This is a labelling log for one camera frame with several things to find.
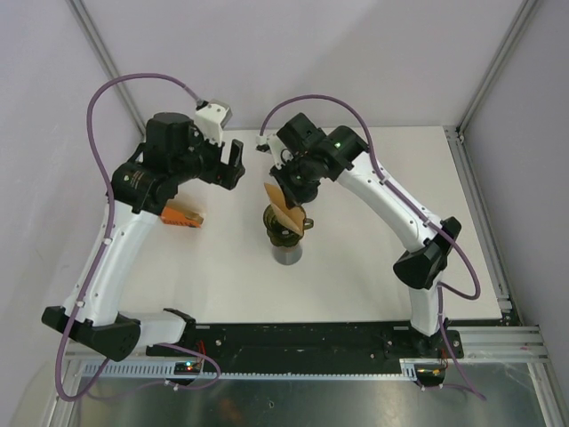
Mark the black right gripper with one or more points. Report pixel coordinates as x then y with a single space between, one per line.
293 197

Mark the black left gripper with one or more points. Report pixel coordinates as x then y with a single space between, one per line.
221 173

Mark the green glass cone dripper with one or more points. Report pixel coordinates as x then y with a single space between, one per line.
280 235

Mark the dark glass jar wooden band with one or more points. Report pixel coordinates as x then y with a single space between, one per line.
287 255

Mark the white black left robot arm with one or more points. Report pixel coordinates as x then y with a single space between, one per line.
177 149

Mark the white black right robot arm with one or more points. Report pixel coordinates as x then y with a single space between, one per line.
304 155

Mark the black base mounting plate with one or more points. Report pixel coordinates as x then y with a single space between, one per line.
295 362

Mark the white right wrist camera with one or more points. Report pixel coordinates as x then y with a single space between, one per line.
272 144

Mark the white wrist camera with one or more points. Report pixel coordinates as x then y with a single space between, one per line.
211 118
272 144

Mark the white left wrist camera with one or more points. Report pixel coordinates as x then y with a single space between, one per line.
211 118

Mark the aluminium corner post right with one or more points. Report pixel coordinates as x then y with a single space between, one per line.
508 44

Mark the aluminium corner post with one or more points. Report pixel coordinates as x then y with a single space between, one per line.
508 44
94 38

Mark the aluminium corner post left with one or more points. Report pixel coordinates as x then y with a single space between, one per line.
94 38

